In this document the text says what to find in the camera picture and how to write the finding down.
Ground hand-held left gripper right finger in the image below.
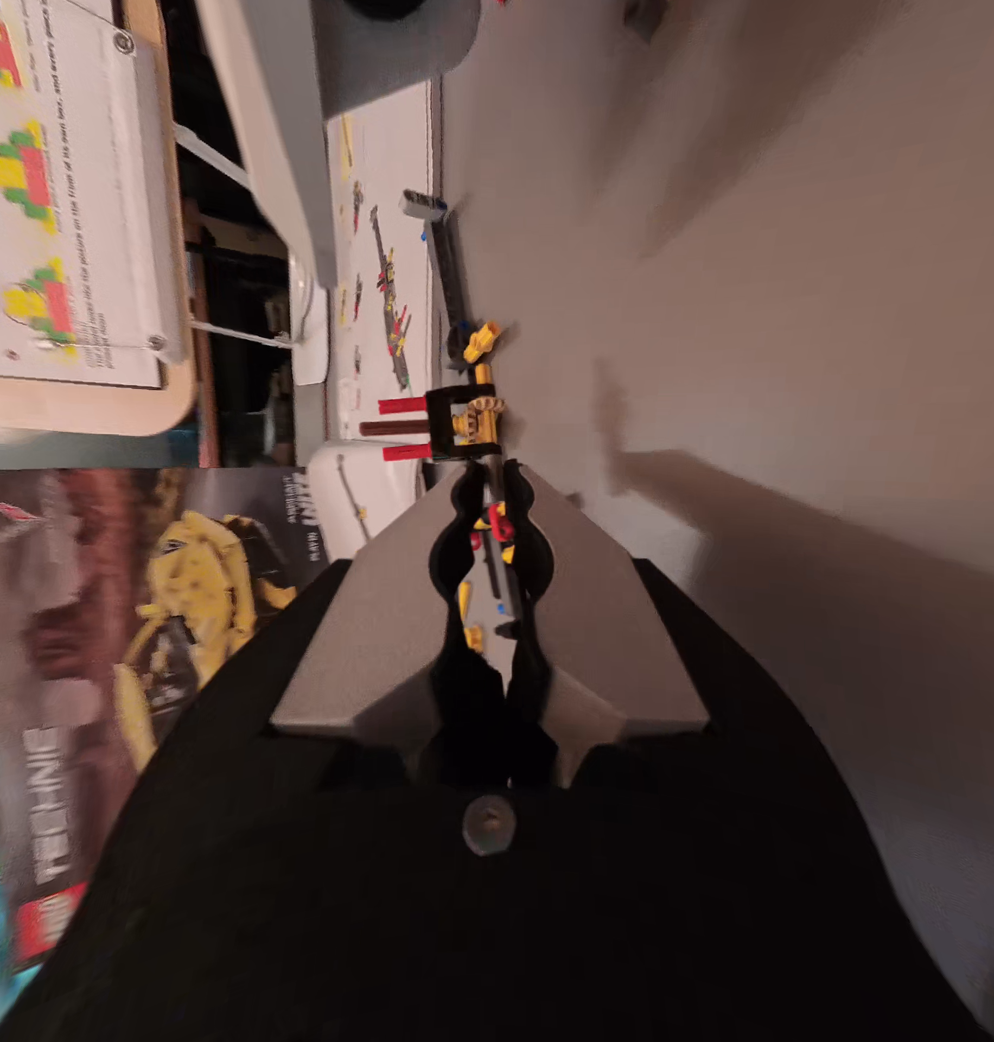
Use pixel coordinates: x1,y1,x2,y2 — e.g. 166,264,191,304
504,460,710,786

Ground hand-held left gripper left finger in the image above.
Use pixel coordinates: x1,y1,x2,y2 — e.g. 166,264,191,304
267,464,506,786

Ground black lego fork red pins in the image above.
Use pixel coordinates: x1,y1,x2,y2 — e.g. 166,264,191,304
359,386,508,465

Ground long grey lego beam assembly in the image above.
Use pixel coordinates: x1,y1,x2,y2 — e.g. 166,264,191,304
399,189,521,656

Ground lego box yellow car picture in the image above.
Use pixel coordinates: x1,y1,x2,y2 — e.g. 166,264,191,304
0,466,331,978

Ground open lego instruction booklet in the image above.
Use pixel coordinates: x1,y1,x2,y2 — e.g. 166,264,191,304
305,81,437,563

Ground wooden board document stand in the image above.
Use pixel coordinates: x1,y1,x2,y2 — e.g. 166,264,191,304
0,0,483,436

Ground printed instruction sheet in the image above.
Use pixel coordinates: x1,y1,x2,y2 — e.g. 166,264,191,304
0,0,168,390

